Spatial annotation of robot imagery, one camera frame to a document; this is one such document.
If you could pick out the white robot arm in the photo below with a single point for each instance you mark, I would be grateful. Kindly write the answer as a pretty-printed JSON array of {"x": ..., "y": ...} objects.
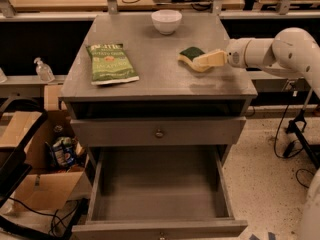
[{"x": 292, "y": 53}]

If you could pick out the closed grey middle drawer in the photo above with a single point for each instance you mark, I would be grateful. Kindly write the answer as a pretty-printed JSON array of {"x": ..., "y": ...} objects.
[{"x": 141, "y": 132}]

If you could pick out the round metal drawer knob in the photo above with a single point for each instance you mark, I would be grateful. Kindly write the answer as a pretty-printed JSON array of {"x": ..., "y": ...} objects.
[{"x": 159, "y": 133}]

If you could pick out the black chair frame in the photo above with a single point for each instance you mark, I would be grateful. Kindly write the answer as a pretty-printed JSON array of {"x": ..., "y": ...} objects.
[{"x": 13, "y": 168}]

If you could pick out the green and yellow sponge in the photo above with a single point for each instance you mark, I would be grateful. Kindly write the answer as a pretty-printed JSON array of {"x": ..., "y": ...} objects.
[{"x": 188, "y": 55}]

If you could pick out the green potato chip bag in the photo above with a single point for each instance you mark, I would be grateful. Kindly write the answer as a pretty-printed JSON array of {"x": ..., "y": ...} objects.
[{"x": 110, "y": 64}]

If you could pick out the open grey bottom drawer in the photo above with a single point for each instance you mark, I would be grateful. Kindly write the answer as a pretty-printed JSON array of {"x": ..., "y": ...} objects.
[{"x": 159, "y": 193}]

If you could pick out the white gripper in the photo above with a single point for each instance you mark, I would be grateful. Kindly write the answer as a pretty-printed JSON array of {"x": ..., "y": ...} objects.
[{"x": 235, "y": 53}]

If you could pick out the wooden desk with metal frame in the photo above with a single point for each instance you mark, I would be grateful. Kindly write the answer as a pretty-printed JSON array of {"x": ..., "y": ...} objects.
[{"x": 228, "y": 9}]

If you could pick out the white ceramic bowl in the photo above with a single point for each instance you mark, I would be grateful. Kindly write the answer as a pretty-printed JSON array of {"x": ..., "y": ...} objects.
[{"x": 166, "y": 22}]

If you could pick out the clear hand sanitizer bottle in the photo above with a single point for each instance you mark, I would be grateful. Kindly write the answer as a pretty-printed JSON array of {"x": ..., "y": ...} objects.
[{"x": 43, "y": 71}]

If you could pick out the open cardboard box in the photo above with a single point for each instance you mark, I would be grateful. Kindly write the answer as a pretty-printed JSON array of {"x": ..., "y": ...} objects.
[{"x": 44, "y": 187}]

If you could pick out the black metal stand base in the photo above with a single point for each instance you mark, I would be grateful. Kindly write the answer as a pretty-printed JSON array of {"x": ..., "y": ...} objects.
[{"x": 297, "y": 126}]

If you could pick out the grey wooden drawer cabinet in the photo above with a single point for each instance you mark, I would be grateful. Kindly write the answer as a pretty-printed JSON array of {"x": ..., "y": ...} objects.
[{"x": 166, "y": 88}]

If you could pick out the snack packets in box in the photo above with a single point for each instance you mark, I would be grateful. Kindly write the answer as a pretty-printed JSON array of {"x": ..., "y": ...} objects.
[{"x": 64, "y": 153}]

